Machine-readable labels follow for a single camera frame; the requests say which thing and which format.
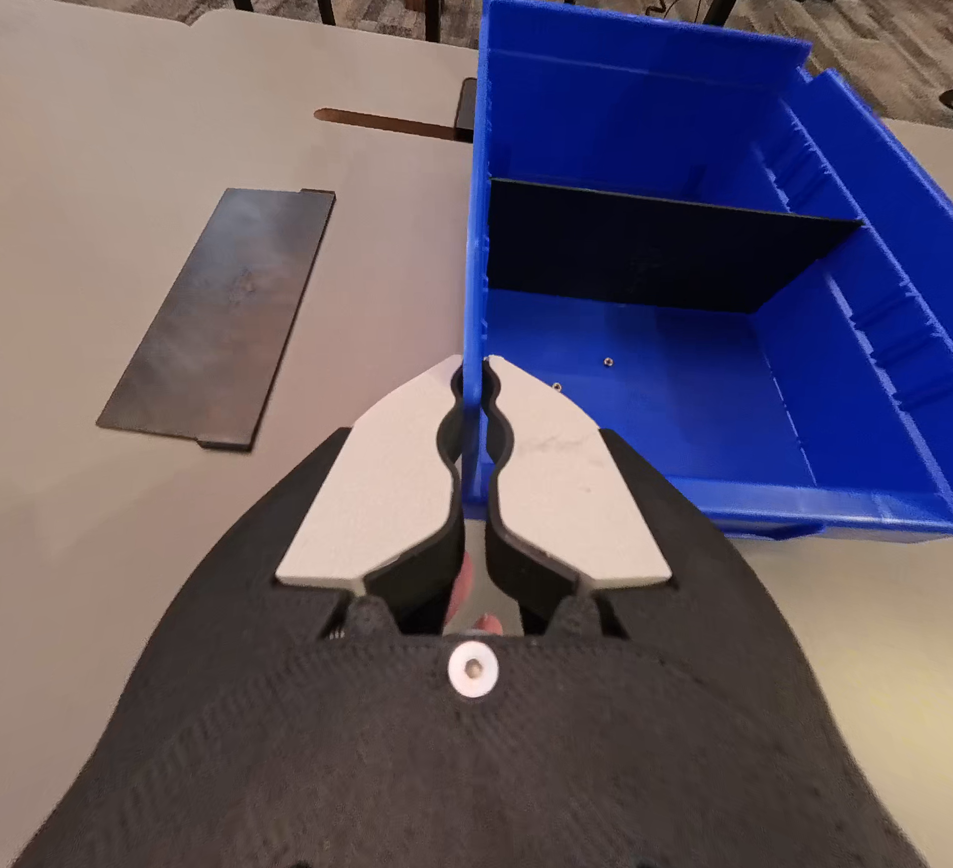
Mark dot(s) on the blue plastic bin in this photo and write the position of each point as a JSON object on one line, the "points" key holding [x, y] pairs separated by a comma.
{"points": [[670, 399]]}

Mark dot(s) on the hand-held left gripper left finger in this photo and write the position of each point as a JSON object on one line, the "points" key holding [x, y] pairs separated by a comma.
{"points": [[372, 503]]}

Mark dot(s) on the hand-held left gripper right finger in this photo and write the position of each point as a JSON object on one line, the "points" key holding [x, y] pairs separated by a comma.
{"points": [[581, 503]]}

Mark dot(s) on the person's left hand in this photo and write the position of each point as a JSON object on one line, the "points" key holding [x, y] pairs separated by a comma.
{"points": [[460, 585]]}

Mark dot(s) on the black divider plate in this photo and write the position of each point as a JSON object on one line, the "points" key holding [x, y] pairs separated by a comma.
{"points": [[655, 242]]}

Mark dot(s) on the dark metal divider plate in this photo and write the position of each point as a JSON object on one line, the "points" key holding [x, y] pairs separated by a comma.
{"points": [[216, 317]]}

